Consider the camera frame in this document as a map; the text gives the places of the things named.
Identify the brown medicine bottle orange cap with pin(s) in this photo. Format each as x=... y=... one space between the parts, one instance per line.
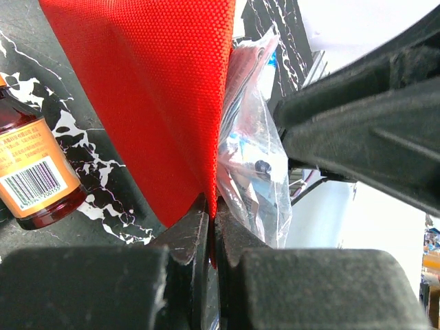
x=38 y=184

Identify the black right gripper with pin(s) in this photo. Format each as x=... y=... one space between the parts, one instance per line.
x=376 y=120

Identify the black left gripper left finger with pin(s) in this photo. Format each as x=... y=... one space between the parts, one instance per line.
x=161 y=285

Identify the red first aid pouch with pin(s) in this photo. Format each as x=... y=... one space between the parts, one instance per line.
x=155 y=73

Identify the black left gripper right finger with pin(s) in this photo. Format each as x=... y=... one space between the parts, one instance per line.
x=265 y=288

